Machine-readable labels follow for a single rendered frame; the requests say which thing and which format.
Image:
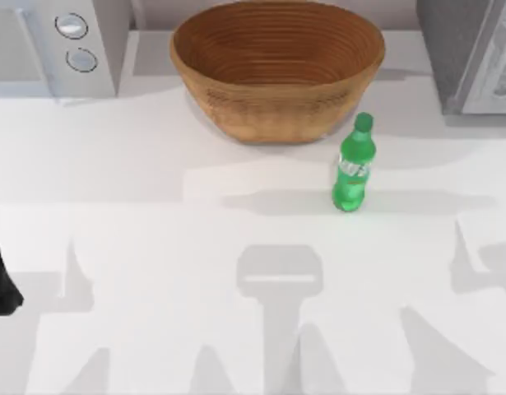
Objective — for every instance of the grey cabinet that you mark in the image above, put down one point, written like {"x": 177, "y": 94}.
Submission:
{"x": 450, "y": 57}

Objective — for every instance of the round grey microwave knob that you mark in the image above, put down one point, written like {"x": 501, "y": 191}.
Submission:
{"x": 71, "y": 26}
{"x": 81, "y": 59}

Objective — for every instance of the brown woven basket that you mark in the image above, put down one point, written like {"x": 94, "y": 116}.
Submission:
{"x": 273, "y": 103}

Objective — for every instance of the green bottle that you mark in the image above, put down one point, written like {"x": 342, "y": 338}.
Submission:
{"x": 353, "y": 173}

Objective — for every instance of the pale microwave oven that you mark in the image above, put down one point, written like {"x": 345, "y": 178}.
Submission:
{"x": 38, "y": 70}

